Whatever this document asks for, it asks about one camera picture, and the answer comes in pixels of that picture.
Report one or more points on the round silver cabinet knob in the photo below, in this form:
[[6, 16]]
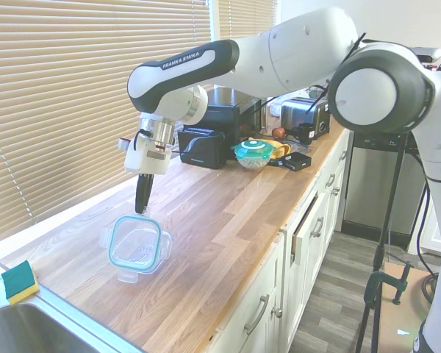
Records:
[[278, 313]]

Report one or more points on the red apple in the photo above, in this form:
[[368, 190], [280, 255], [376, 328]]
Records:
[[278, 132]]

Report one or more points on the grey and maroon wrist camera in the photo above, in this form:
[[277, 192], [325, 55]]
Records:
[[123, 143]]

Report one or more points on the ajar white drawer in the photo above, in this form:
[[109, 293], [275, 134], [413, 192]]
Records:
[[304, 228]]

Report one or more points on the black mug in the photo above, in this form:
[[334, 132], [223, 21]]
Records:
[[304, 133]]

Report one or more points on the yellow and green sponge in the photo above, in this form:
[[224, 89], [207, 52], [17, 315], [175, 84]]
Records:
[[20, 281]]

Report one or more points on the grey camera on stand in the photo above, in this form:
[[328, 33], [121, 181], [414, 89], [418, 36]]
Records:
[[428, 54]]

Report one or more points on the black toaster oven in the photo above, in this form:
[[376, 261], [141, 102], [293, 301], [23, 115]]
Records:
[[228, 110]]

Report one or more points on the clear glass food container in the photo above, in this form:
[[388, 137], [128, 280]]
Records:
[[164, 258]]

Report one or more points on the glass bowl with green lid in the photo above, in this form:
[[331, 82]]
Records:
[[253, 152]]

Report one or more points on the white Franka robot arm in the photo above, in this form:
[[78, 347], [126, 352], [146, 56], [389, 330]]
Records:
[[297, 48]]

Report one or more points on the silver toaster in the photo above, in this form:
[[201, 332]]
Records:
[[301, 112]]

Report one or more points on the wide beige window blind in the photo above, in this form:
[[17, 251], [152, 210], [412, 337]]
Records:
[[59, 110]]

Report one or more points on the black box appliance with swoosh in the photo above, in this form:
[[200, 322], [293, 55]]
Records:
[[202, 149]]

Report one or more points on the clear lid with teal seal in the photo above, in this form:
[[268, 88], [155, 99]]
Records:
[[132, 242]]

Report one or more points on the black tripod stand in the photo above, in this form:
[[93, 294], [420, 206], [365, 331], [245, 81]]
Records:
[[386, 228]]

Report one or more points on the stainless steel sink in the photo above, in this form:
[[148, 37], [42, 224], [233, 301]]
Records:
[[25, 331]]

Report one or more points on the narrow beige window blind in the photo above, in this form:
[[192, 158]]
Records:
[[248, 18]]

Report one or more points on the yellow cloth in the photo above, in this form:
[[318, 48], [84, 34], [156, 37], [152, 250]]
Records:
[[281, 149]]

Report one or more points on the black flat box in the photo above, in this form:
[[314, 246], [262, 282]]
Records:
[[295, 161]]

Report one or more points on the green clamp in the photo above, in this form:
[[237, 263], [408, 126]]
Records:
[[402, 279]]

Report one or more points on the stainless steel dishwasher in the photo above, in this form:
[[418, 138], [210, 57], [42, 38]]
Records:
[[382, 191]]

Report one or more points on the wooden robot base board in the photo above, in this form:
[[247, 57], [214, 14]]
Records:
[[411, 294]]

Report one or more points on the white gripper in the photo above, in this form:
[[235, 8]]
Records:
[[148, 158]]

